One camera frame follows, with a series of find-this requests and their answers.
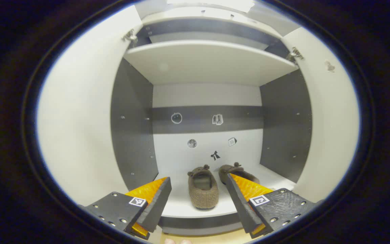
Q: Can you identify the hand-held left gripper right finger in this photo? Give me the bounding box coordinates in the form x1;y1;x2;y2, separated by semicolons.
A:
226;173;318;239

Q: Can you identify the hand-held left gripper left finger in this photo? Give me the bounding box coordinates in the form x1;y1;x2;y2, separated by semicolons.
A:
80;176;172;240

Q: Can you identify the brown fuzzy shoe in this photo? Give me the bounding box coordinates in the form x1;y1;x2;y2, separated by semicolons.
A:
219;162;261;186
187;165;219;210

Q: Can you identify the white cabinet door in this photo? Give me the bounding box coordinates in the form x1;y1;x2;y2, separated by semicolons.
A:
281;27;361;204
37;5;144;207

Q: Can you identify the white shoe cabinet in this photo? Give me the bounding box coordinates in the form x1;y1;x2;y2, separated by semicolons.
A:
110;5;313;237

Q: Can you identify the metal door hinge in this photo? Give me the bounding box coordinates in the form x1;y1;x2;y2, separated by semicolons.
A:
122;28;138;43
286;46;304;62

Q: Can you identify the ceiling light panel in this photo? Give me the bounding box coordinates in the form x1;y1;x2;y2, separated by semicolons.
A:
166;0;256;13

